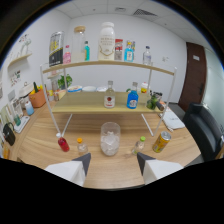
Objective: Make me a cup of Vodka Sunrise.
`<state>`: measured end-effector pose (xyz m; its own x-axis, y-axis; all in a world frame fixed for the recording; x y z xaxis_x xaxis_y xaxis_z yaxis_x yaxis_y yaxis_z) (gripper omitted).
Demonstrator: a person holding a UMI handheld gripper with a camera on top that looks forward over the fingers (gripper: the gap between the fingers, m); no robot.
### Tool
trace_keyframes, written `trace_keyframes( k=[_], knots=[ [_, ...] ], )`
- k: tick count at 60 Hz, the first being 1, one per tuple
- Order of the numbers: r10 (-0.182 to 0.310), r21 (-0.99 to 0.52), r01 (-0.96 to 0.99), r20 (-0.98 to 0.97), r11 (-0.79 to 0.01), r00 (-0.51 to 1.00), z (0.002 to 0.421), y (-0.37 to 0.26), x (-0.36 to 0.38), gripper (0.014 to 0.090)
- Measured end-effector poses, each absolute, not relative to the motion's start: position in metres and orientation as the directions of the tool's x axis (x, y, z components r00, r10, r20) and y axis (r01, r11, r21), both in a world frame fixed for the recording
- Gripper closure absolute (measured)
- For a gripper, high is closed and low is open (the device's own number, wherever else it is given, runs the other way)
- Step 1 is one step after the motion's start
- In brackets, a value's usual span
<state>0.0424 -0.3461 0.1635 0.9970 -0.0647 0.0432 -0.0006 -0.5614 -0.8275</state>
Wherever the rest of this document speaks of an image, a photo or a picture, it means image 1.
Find clear bottle with orange cap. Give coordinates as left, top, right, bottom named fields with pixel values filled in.
left=76, top=137, right=89, bottom=156

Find yellow drink can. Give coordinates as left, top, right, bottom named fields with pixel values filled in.
left=152, top=130, right=172, bottom=154

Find small red liquid bottle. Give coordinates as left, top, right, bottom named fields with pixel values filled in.
left=55, top=132, right=71, bottom=153

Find clear bottle with green cap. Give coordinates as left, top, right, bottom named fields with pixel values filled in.
left=133, top=135, right=147, bottom=156

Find clear glass with ice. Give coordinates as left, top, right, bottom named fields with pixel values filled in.
left=100, top=121, right=122, bottom=157

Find white notebook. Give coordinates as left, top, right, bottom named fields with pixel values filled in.
left=161, top=109, right=186, bottom=131

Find black armchair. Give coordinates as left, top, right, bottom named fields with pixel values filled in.
left=182, top=102, right=224, bottom=163

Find dark brown cylinder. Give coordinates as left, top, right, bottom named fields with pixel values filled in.
left=155, top=100, right=166, bottom=112

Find glass with green leaves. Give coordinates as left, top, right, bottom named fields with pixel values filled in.
left=145, top=94, right=159, bottom=111

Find white tray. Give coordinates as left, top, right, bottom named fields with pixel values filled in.
left=13, top=114, right=31, bottom=134

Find white two-tier wooden shelf rack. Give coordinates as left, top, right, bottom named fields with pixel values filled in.
left=39, top=59, right=178, bottom=138

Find black handbag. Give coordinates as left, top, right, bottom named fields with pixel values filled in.
left=2, top=121, right=17, bottom=147

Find blue liquid bottle silver cap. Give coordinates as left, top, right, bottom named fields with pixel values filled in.
left=126, top=81, right=140, bottom=110

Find dark small bottles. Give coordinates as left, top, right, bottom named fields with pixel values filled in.
left=149, top=91, right=163, bottom=101

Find orange basket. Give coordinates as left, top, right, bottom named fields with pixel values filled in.
left=28, top=88, right=47, bottom=109

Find clear bottle with red label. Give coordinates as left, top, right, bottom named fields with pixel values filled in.
left=103, top=80, right=117, bottom=109

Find white bottle with red cap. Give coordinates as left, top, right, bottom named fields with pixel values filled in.
left=140, top=81, right=150, bottom=94

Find blue rimmed paper bowl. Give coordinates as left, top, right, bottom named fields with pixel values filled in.
left=66, top=85, right=83, bottom=93

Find green potted plant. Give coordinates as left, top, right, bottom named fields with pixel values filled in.
left=57, top=73, right=73, bottom=90

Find dark brown door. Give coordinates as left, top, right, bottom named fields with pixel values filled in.
left=177, top=41, right=208, bottom=113

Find clear bottle with blue cap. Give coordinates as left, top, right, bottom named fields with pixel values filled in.
left=142, top=45, right=153, bottom=66

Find small pink bottle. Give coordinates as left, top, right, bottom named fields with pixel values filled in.
left=62, top=44, right=72, bottom=65

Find blue bottle with yellow cap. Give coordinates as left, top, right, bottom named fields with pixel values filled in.
left=124, top=40, right=135, bottom=63

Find small teal bottle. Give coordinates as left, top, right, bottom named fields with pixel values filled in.
left=83, top=40, right=91, bottom=62

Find black and silver can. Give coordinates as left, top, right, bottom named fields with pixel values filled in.
left=48, top=31, right=65, bottom=68

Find glass jar with wooden lid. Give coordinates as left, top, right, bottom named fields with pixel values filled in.
left=71, top=25, right=87, bottom=63

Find large white milk bottle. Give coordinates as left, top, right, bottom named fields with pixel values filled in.
left=97, top=21, right=116, bottom=61

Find white figurine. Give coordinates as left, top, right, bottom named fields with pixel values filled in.
left=19, top=34, right=33, bottom=56

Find ceiling air vent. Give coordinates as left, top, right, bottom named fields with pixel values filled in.
left=132, top=8, right=158, bottom=17

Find wooden wall shelf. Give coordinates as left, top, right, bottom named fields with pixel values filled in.
left=7, top=53, right=33, bottom=69

